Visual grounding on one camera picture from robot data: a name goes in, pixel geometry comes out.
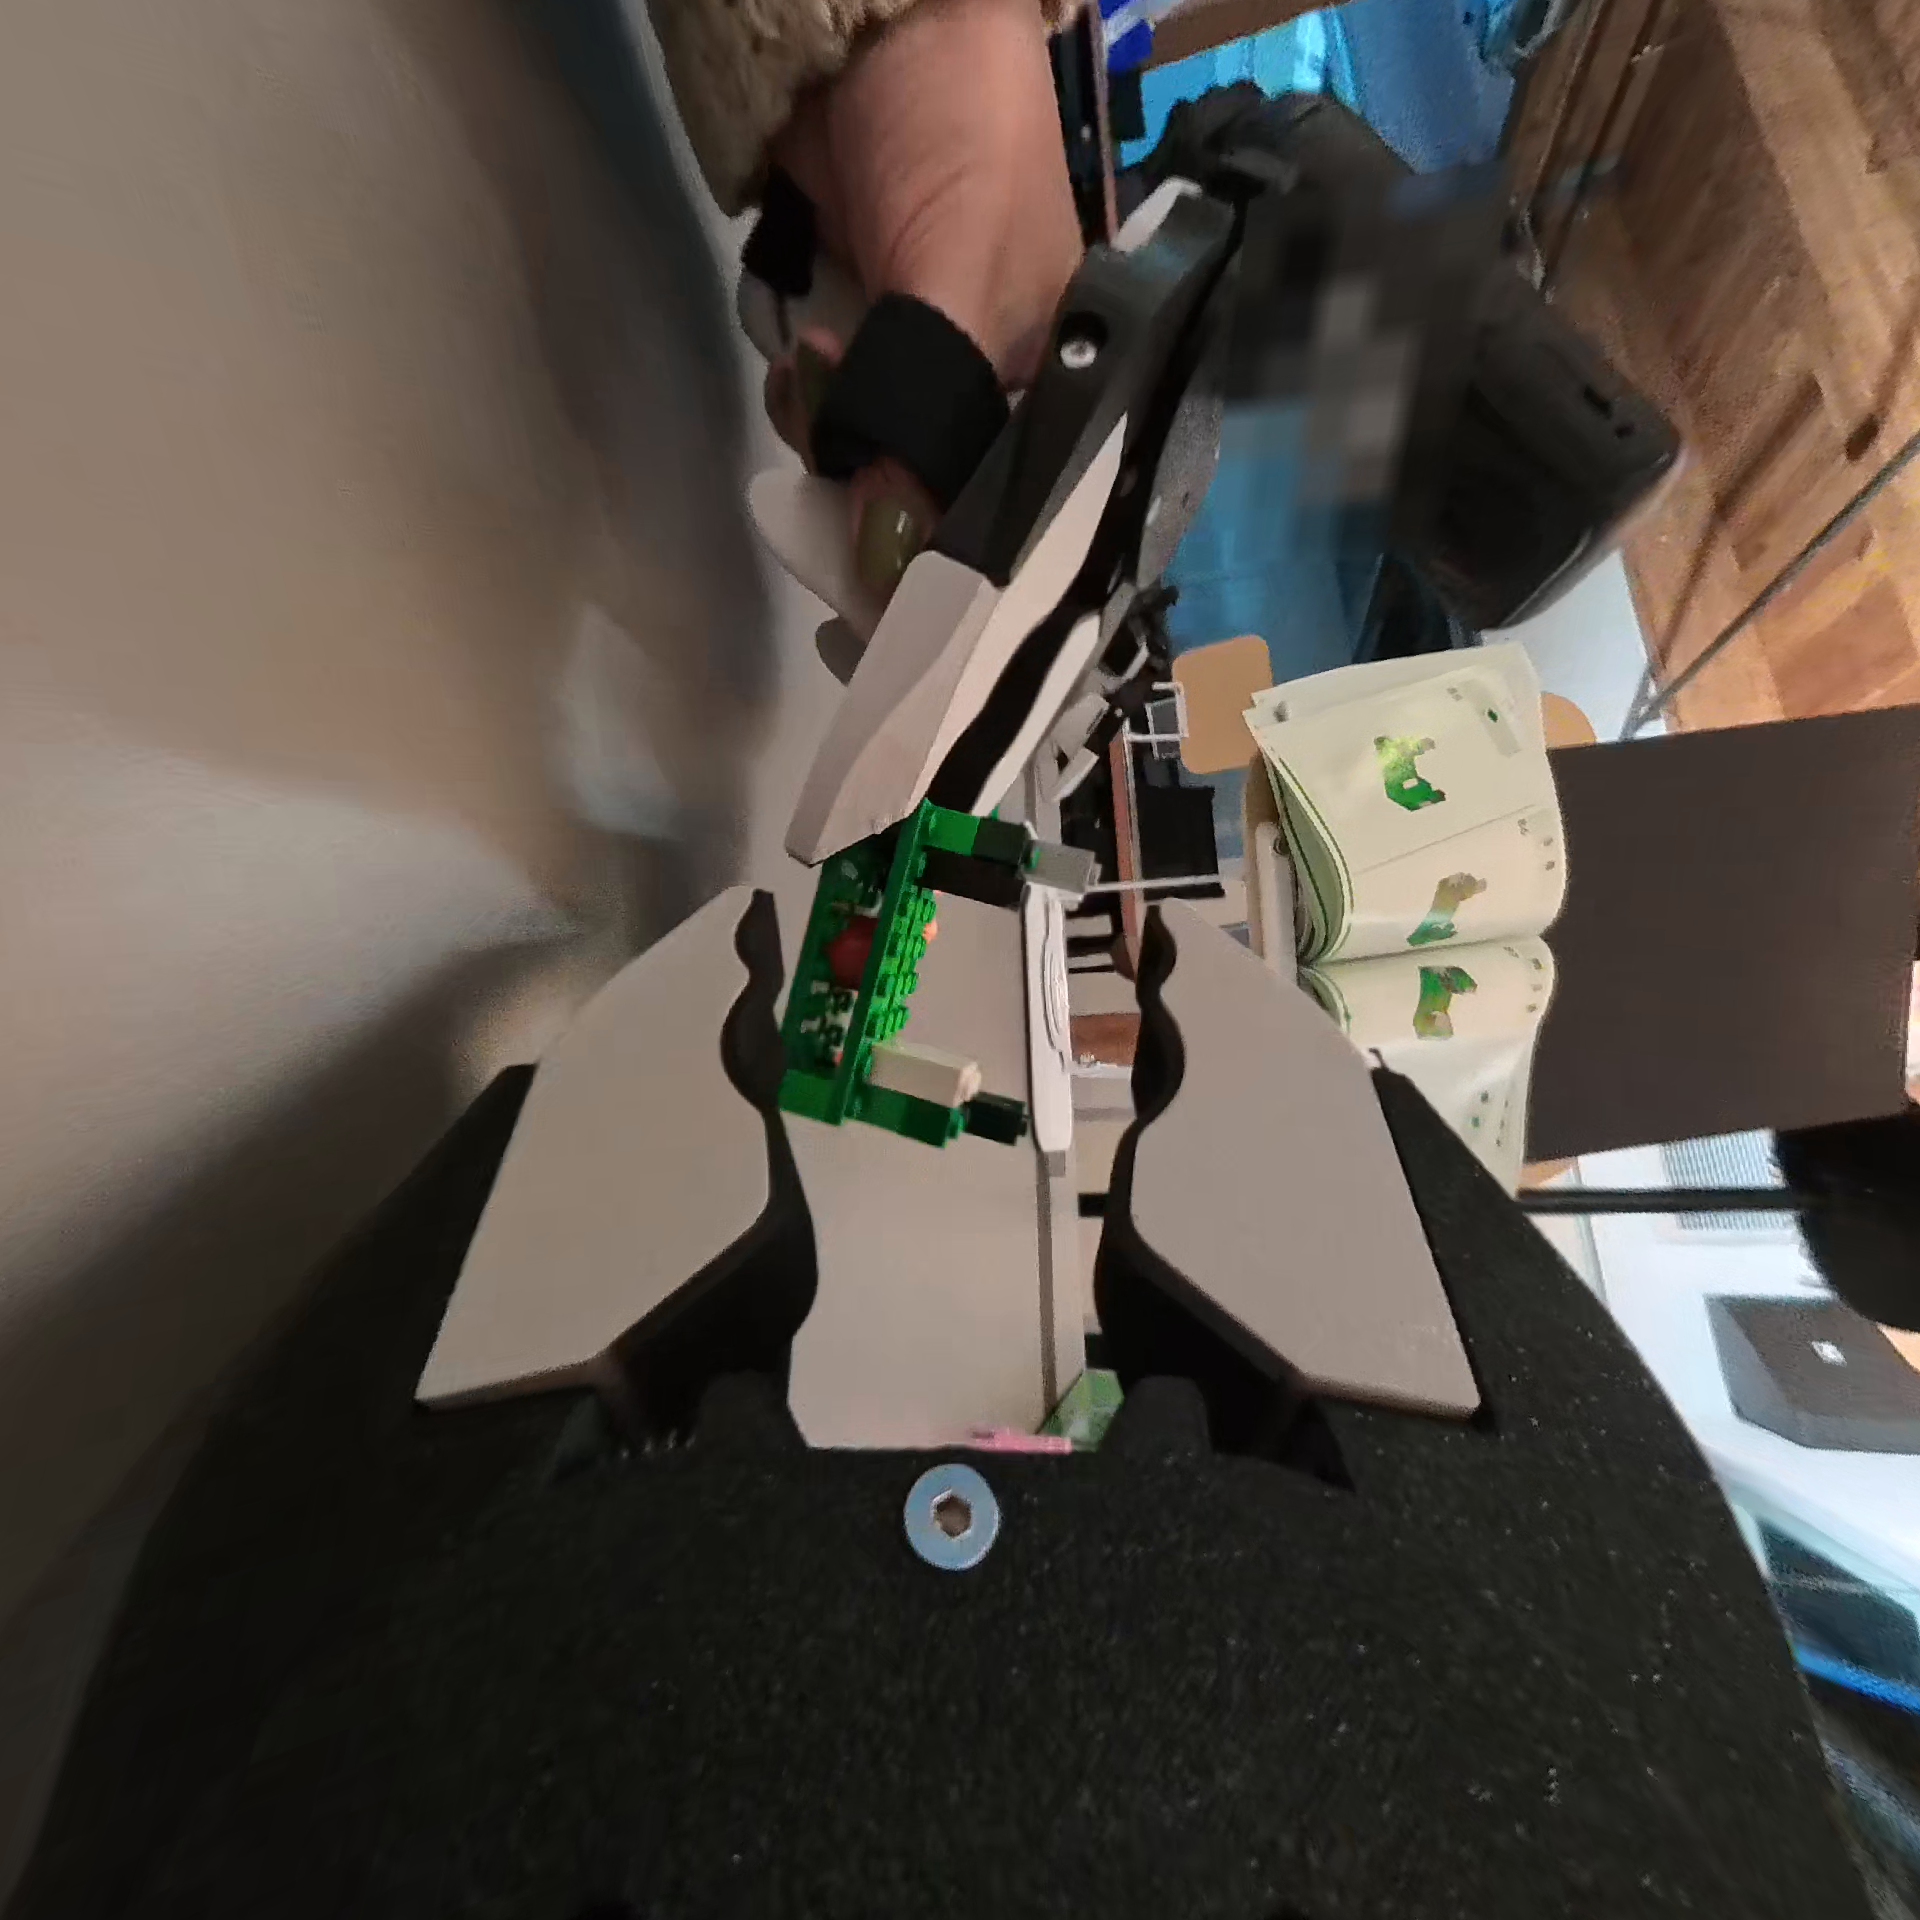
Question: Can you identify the person's left hand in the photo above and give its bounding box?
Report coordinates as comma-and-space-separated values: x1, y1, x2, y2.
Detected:
765, 17, 1088, 593

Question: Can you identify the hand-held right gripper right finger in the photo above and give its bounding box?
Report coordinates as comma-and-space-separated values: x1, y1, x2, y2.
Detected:
1095, 904, 1483, 1444

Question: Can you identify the black fuzzy microphone cover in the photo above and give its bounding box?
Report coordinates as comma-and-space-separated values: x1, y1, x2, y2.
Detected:
1516, 1118, 1920, 1340

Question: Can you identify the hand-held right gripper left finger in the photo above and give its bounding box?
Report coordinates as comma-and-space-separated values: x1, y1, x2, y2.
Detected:
411, 886, 823, 1412

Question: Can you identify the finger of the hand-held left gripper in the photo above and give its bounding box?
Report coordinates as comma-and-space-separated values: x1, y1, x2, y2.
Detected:
961, 600, 1122, 827
784, 416, 1130, 867

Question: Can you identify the green cardboard box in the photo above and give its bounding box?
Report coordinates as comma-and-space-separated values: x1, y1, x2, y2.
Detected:
1042, 1368, 1130, 1455

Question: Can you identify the wall vent grille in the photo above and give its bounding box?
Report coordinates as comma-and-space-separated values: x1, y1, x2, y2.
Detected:
1668, 1137, 1785, 1234

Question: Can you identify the tan board acrylic stand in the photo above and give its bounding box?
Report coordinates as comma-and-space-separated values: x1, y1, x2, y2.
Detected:
1122, 639, 1275, 745

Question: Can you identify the open instruction booklet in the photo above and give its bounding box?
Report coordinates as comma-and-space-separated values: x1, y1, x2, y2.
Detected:
1242, 643, 1568, 1203

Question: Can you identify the green lego build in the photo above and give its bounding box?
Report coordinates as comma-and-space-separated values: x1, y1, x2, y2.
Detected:
778, 801, 1105, 1155

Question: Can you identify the black square box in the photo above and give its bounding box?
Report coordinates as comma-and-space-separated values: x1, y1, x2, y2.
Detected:
1708, 1287, 1912, 1452

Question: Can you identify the white book stand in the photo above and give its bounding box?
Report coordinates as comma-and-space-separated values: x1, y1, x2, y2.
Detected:
1020, 688, 1601, 1187

